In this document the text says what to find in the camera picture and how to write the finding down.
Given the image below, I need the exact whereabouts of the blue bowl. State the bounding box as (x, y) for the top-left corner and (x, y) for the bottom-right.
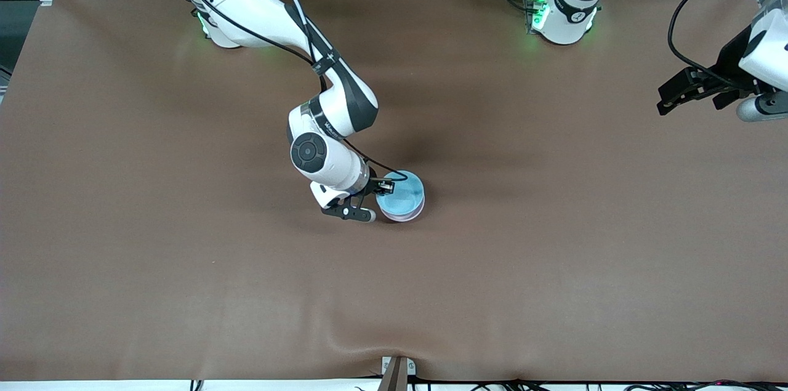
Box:
(376, 170), (425, 216)

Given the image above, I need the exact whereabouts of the pink bowl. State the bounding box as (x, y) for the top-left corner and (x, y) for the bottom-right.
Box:
(377, 197), (425, 224)

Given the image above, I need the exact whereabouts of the brown table cloth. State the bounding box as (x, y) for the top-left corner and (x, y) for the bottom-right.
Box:
(0, 0), (788, 383)

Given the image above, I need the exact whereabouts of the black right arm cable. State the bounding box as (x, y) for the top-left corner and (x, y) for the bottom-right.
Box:
(175, 0), (409, 185)

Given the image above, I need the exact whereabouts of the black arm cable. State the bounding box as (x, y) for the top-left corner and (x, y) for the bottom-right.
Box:
(668, 0), (788, 81)
(175, 0), (409, 185)

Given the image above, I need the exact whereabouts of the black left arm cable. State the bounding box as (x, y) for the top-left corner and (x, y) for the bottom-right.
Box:
(668, 0), (788, 81)

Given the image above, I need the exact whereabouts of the grey metal bracket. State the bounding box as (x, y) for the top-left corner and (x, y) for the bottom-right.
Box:
(381, 355), (417, 377)

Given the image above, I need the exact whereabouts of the brown camera pole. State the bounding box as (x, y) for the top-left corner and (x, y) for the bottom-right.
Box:
(377, 357), (410, 391)

